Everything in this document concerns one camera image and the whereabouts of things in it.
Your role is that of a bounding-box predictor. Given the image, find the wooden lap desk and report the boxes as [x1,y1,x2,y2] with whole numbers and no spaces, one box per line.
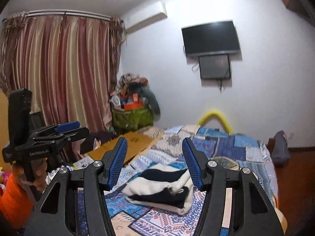
[87,131,161,165]

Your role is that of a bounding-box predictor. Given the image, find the yellow foam tube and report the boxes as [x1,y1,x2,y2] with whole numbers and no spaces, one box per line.
[197,109,234,134]

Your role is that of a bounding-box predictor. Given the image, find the pile of patterned clothes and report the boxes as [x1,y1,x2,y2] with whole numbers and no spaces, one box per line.
[118,73,149,96]

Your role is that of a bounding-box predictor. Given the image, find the striped pink curtain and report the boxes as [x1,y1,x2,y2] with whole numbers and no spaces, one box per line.
[1,12,123,132]

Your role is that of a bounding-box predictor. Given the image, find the green storage basket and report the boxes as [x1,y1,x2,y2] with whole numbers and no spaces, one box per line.
[112,107,153,131]

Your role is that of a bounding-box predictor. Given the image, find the grey backpack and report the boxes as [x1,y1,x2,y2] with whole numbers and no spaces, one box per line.
[271,131,291,166]

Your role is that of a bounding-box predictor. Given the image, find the white air conditioner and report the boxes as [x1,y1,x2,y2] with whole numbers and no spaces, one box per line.
[123,1,168,34]

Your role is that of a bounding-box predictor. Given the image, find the black and cream striped sweater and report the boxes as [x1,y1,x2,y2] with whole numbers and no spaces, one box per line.
[122,164,193,215]

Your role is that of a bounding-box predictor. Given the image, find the dark green jacket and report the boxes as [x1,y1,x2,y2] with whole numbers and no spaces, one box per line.
[141,87,161,121]

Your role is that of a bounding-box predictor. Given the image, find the small wall monitor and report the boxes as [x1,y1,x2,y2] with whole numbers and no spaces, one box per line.
[199,54,231,80]

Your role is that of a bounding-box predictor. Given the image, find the orange sleeve forearm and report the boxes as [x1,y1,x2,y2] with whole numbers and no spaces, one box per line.
[1,174,34,229]

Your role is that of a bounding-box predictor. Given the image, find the orange box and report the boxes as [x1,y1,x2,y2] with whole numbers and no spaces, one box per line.
[123,93,144,111]

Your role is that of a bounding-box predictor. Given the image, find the person's left hand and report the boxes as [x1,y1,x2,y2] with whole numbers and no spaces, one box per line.
[11,158,47,191]

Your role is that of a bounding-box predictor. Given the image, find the large wall television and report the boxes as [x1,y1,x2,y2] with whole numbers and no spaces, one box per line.
[182,21,240,56]

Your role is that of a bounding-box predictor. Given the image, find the blue patchwork bedspread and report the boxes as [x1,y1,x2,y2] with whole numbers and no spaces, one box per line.
[74,124,287,236]

